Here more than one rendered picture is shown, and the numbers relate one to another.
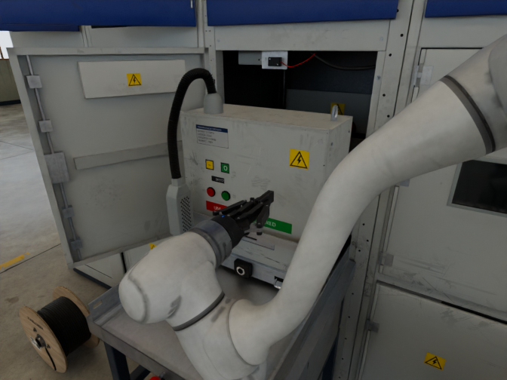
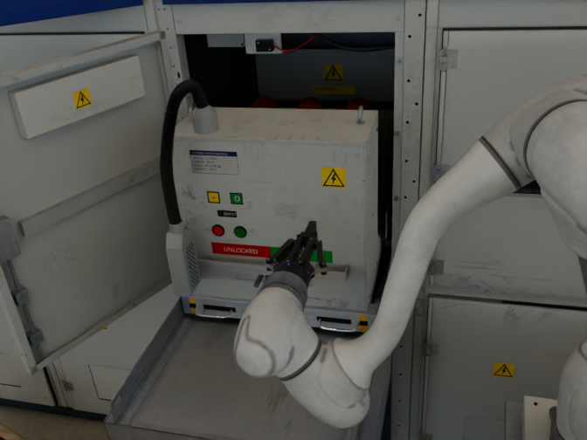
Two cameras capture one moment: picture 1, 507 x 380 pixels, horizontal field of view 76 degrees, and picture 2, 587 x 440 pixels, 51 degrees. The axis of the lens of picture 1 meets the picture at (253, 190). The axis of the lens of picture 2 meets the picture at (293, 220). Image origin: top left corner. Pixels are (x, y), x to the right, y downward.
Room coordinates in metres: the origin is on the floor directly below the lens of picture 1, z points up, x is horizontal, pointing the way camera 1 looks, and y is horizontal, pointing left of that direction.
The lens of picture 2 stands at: (-0.38, 0.29, 1.92)
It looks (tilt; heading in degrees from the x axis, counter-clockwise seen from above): 29 degrees down; 345
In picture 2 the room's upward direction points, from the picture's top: 4 degrees counter-clockwise
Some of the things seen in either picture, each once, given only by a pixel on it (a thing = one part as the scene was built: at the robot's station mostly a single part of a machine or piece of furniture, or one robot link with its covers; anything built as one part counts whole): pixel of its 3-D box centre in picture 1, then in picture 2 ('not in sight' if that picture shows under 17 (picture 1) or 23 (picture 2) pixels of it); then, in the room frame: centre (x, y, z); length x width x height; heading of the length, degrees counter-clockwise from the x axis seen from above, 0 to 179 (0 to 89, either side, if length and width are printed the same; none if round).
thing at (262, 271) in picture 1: (248, 262); (278, 308); (0.92, 0.02, 0.90); 0.54 x 0.05 x 0.06; 60
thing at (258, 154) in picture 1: (245, 198); (268, 231); (0.91, 0.03, 1.15); 0.48 x 0.01 x 0.48; 60
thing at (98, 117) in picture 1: (138, 154); (93, 196); (1.17, 0.43, 1.21); 0.63 x 0.07 x 0.74; 126
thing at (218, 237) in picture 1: (207, 245); (283, 296); (0.53, 0.09, 1.23); 0.09 x 0.06 x 0.09; 60
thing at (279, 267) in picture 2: (228, 228); (293, 274); (0.59, 0.05, 1.23); 0.09 x 0.08 x 0.07; 150
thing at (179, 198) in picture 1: (180, 208); (183, 259); (0.96, 0.24, 1.09); 0.08 x 0.05 x 0.17; 150
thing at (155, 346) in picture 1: (236, 293); (272, 348); (0.86, 0.06, 0.82); 0.68 x 0.62 x 0.06; 149
